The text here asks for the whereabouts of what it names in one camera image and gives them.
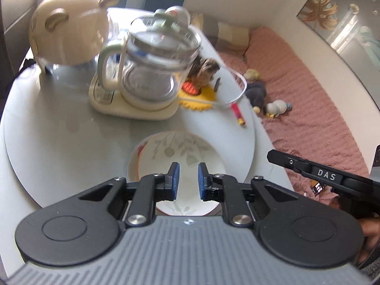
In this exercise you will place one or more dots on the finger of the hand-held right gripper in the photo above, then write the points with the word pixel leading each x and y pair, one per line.
pixel 297 163

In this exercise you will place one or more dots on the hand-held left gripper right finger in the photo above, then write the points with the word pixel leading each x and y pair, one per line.
pixel 202 181

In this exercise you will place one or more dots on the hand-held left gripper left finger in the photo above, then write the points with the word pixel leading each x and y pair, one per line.
pixel 176 181

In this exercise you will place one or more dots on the leaf pattern plate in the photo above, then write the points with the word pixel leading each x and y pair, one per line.
pixel 178 151
pixel 139 160

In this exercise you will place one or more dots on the person's right hand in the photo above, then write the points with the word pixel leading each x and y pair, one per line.
pixel 371 234

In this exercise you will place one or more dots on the pink blanket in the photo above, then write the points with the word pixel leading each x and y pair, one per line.
pixel 311 109

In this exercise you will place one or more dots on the white duck plush toy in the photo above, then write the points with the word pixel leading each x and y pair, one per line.
pixel 277 109

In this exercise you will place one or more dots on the red lighter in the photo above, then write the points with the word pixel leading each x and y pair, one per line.
pixel 238 114

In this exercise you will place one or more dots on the dark grey plush toy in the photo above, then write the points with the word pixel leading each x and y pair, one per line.
pixel 256 95

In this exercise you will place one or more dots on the yellow mat with red circle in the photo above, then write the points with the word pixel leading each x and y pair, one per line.
pixel 207 96

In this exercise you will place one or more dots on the white tube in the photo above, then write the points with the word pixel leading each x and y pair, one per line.
pixel 240 93

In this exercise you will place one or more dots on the black pen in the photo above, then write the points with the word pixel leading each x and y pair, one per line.
pixel 217 84

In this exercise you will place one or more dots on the yellow plush toy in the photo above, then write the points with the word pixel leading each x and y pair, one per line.
pixel 252 74

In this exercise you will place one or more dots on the brown figurine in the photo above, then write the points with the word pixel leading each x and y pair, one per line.
pixel 204 71

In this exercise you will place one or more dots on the glass kettle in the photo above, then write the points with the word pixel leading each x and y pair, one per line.
pixel 157 65

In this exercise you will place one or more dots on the grey glass turntable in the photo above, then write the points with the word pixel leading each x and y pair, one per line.
pixel 59 142

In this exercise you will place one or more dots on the checked pillow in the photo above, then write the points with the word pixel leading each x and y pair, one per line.
pixel 225 34

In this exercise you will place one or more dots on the clear glass dish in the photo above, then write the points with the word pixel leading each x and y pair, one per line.
pixel 68 69

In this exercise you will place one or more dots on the cream pig-shaped container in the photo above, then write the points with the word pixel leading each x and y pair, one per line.
pixel 68 26

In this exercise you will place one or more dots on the dark cabinet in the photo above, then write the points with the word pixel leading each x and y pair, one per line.
pixel 14 12

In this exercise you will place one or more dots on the gold leaf wall picture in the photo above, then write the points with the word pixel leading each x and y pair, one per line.
pixel 341 20

